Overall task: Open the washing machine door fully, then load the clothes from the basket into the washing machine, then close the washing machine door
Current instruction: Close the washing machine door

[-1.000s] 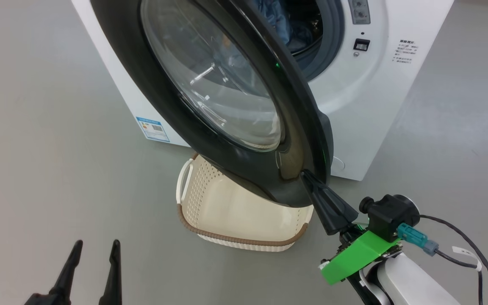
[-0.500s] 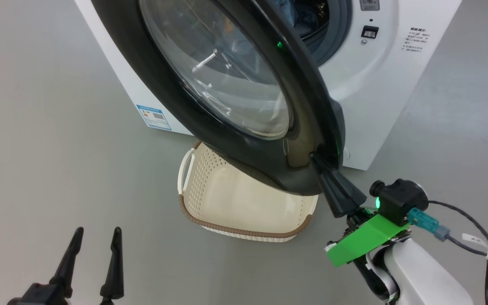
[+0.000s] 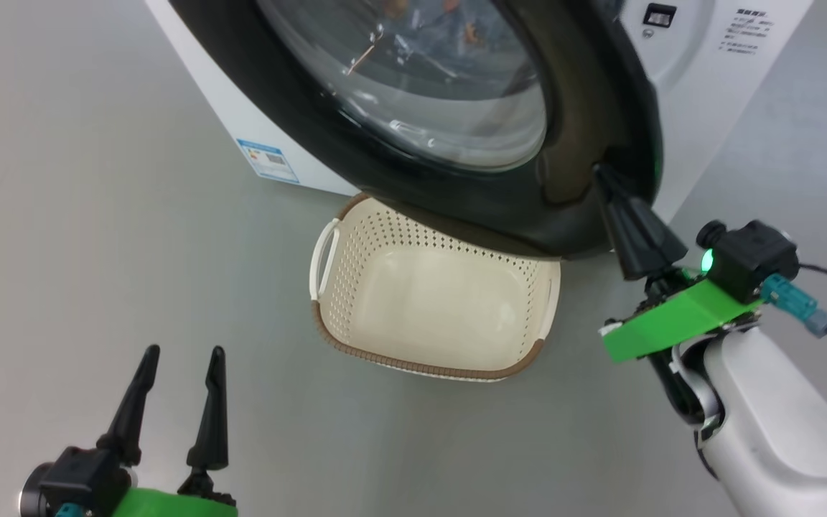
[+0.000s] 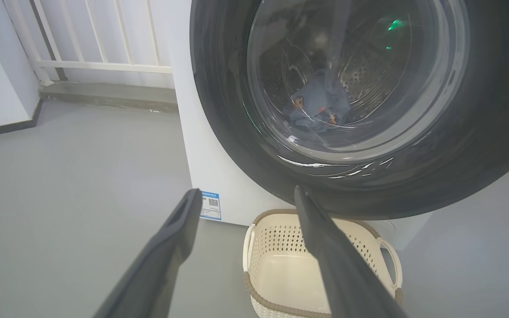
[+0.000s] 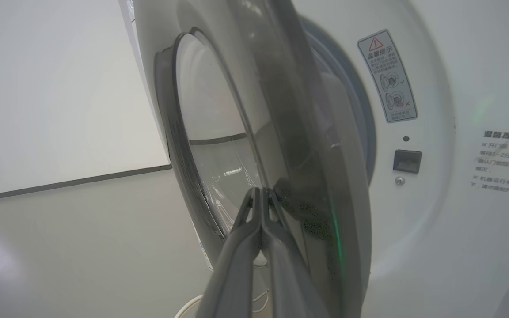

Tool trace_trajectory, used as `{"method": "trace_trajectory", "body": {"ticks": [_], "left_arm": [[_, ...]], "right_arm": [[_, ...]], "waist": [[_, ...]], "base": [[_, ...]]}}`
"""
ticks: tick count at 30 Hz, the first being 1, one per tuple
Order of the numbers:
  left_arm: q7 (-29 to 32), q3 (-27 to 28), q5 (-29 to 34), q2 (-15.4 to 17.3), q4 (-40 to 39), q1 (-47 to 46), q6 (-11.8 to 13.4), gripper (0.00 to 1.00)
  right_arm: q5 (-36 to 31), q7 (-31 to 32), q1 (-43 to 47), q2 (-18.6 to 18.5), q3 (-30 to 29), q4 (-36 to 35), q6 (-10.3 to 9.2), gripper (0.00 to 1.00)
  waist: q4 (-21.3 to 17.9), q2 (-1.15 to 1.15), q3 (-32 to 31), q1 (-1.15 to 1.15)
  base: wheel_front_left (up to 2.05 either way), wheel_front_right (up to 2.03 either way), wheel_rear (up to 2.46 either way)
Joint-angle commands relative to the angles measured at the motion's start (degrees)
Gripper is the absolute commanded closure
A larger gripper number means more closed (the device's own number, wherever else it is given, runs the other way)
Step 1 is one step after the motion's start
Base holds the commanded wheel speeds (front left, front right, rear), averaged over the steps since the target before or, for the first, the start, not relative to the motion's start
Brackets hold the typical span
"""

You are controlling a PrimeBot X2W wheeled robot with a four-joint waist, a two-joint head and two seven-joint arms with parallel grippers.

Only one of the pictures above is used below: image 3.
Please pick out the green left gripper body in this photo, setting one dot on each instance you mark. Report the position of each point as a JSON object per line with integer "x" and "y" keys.
{"x": 169, "y": 506}

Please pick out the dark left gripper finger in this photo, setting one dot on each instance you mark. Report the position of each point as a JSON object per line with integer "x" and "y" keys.
{"x": 133, "y": 416}
{"x": 212, "y": 424}

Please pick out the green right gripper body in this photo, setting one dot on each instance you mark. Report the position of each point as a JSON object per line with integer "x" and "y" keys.
{"x": 679, "y": 319}

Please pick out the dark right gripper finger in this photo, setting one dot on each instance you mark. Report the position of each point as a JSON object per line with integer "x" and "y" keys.
{"x": 639, "y": 233}

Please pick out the black round glass washer door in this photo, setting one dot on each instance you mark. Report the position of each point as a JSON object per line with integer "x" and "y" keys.
{"x": 578, "y": 143}

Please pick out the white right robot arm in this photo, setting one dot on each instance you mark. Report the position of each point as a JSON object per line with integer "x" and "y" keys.
{"x": 772, "y": 424}

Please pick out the white front-load washing machine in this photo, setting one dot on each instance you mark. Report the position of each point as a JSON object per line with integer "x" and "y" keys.
{"x": 701, "y": 108}

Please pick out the cream perforated laundry basket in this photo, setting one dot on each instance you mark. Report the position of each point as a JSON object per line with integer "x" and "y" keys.
{"x": 428, "y": 301}

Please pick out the blue energy label sticker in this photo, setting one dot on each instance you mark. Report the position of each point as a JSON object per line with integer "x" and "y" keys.
{"x": 268, "y": 161}

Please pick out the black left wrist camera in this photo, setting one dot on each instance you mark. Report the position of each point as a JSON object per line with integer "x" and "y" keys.
{"x": 80, "y": 477}

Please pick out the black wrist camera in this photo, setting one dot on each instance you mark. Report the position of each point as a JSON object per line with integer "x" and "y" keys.
{"x": 754, "y": 258}
{"x": 80, "y": 477}

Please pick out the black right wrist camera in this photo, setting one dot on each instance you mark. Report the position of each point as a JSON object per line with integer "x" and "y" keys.
{"x": 754, "y": 258}

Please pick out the teal left camera connector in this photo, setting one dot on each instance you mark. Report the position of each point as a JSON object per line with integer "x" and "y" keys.
{"x": 69, "y": 510}

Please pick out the teal camera connector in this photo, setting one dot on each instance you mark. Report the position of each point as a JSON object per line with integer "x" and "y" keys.
{"x": 790, "y": 298}
{"x": 69, "y": 510}

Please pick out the teal right camera connector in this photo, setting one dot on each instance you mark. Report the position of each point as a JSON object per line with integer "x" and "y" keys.
{"x": 790, "y": 298}

